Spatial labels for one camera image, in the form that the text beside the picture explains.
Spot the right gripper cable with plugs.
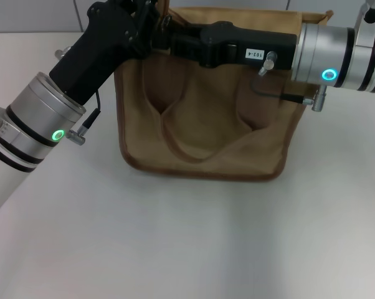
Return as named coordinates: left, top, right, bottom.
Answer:
left=250, top=50, right=329, bottom=113

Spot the left gripper cable with plugs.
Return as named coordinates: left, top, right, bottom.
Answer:
left=54, top=46, right=102, bottom=145

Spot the khaki canvas food bag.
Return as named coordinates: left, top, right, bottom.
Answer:
left=113, top=0, right=335, bottom=182

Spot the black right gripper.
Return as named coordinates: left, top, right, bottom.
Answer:
left=161, top=21, right=300, bottom=71

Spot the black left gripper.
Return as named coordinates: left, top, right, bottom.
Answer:
left=48, top=0, right=164, bottom=105

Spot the gripper cable with plugs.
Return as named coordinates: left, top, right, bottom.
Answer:
left=54, top=46, right=102, bottom=145
left=250, top=50, right=329, bottom=113

